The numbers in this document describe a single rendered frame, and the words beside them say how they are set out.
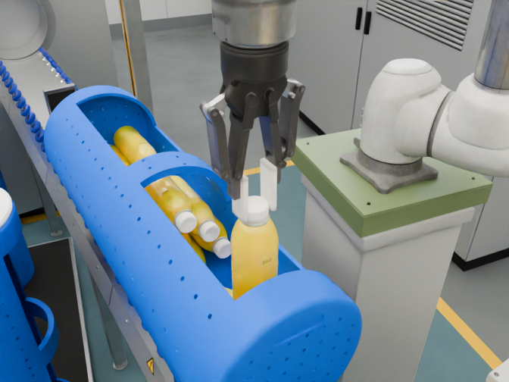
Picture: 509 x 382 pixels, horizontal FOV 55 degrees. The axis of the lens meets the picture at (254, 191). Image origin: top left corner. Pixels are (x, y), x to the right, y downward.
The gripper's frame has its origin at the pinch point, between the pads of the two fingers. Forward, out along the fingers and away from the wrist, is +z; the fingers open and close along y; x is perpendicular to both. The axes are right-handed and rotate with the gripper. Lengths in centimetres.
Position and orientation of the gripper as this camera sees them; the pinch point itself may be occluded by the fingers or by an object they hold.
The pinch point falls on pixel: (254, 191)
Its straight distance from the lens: 64.9
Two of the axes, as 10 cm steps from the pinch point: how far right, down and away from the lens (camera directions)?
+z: 0.0, 8.2, 5.8
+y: -8.4, 3.1, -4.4
